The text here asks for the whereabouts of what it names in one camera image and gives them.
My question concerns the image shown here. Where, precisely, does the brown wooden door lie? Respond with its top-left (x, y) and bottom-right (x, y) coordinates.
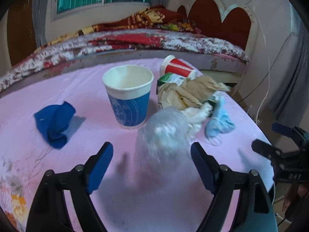
top-left (7, 0), bottom-right (36, 66)

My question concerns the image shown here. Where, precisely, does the red patterned blanket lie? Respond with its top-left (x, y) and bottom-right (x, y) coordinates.
top-left (39, 5), bottom-right (200, 49)

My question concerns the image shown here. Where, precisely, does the blue white paper cup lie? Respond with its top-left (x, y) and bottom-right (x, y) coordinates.
top-left (102, 64), bottom-right (154, 129)

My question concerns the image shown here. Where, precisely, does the person's right hand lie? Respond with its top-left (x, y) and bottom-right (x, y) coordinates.
top-left (282, 183), bottom-right (308, 214)

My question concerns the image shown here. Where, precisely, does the blue cloth rag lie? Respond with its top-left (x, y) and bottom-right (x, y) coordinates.
top-left (34, 102), bottom-right (76, 149)

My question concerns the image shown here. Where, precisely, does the white tissue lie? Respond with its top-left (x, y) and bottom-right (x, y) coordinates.
top-left (181, 102), bottom-right (213, 141)

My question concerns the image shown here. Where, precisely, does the bed with floral sheet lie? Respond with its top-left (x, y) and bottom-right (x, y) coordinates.
top-left (1, 29), bottom-right (249, 91)

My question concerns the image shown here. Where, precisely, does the beige cloth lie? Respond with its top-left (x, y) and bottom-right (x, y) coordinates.
top-left (158, 75), bottom-right (231, 109)

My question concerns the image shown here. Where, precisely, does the red paper cup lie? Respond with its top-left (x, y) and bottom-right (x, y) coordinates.
top-left (160, 55), bottom-right (197, 80)

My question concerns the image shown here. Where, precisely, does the red heart headboard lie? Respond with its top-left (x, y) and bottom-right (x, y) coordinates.
top-left (177, 0), bottom-right (258, 56)

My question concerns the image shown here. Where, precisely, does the light blue face mask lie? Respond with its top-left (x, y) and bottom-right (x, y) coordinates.
top-left (204, 95), bottom-right (236, 146)

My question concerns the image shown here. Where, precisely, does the grey curtain right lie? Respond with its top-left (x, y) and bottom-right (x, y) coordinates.
top-left (268, 10), bottom-right (308, 126)

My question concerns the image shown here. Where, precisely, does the grey curtain left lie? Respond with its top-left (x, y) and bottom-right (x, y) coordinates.
top-left (32, 0), bottom-right (48, 48)

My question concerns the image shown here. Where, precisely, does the green white carton box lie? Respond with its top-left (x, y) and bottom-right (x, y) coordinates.
top-left (156, 72), bottom-right (220, 112)

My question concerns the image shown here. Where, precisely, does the clear plastic bag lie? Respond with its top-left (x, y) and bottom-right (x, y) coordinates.
top-left (135, 107), bottom-right (190, 168)

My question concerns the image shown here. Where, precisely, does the pink floral tablecloth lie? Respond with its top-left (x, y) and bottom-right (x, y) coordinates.
top-left (0, 57), bottom-right (276, 232)

